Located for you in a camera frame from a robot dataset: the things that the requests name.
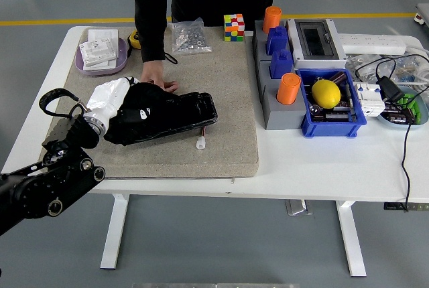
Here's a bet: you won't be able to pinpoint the white power strip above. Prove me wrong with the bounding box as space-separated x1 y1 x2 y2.
337 33 408 56

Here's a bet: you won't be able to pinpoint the clear bag of small parts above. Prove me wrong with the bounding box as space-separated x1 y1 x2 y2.
345 52 421 84

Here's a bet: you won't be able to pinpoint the black power cord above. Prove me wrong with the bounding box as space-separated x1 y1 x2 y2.
355 54 429 212

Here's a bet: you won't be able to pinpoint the large white switch plate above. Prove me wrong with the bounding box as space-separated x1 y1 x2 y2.
87 29 120 61

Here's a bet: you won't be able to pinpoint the thin white switch plate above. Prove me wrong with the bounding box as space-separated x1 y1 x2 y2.
82 56 118 71

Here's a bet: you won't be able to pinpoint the brown capacitor cylinder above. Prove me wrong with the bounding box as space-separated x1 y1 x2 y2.
328 71 349 85

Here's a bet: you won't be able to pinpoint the light blue dish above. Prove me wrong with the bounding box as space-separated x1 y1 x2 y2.
376 85 429 131

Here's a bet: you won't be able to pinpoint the blue plastic bin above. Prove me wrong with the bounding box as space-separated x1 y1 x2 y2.
295 68 368 139

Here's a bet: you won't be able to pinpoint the yellow tape measure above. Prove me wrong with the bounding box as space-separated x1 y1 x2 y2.
127 30 141 50

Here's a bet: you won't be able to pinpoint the black power adapter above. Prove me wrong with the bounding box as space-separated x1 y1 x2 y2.
375 76 406 102

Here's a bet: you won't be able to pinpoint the white cable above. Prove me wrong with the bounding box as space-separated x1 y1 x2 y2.
404 38 429 90

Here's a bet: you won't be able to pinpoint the grey-brown mat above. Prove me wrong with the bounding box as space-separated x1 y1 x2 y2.
39 25 260 179

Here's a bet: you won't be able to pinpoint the yellow lemon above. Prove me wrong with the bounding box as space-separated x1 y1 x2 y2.
311 79 342 109

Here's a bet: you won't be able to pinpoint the grey socket block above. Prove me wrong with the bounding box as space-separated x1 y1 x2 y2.
257 60 307 131
251 19 294 62

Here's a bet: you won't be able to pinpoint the white socket plate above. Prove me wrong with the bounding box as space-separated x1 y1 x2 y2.
78 40 119 64

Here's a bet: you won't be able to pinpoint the white plug connector with wires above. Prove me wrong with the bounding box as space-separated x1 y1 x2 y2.
196 126 207 150

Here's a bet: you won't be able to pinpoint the black table control panel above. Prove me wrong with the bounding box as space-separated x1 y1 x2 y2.
383 202 429 212

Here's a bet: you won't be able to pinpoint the green plastic pieces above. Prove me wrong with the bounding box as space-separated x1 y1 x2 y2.
397 93 424 124

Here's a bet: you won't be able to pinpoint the black glossy panel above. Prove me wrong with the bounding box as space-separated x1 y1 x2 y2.
126 91 219 147

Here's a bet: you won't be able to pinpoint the white table leg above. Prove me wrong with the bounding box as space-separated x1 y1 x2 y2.
334 200 367 277
99 194 130 271

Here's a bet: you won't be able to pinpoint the clear bag of metal nuts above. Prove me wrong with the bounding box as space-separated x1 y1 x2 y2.
167 17 213 56

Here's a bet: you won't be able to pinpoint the blue plastic block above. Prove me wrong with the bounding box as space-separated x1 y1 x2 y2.
265 26 290 56
270 48 295 80

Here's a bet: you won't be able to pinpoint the purple tray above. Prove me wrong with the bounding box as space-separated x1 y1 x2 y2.
74 37 129 78

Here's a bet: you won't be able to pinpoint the colourful puzzle cube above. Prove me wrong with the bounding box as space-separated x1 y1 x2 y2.
223 13 245 43

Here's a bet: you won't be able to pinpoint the orange cylinder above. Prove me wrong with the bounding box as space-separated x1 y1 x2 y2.
276 72 302 105
262 5 283 35

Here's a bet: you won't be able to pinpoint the person's right hand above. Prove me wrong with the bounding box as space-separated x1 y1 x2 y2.
140 60 180 94

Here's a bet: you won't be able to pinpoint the white circuit breaker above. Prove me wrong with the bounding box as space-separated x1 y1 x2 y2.
352 81 387 118

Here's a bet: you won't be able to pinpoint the white cart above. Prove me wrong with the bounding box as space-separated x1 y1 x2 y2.
414 2 429 29

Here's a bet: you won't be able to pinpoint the black component board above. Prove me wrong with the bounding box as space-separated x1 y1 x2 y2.
312 102 357 123

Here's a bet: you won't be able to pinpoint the black rag with white print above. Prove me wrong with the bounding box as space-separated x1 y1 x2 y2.
103 82 176 145

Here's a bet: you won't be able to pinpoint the dark capacitors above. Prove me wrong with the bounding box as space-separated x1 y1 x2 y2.
383 101 417 125

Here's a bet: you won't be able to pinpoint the white distribution box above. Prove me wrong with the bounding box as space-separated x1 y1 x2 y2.
285 18 349 71

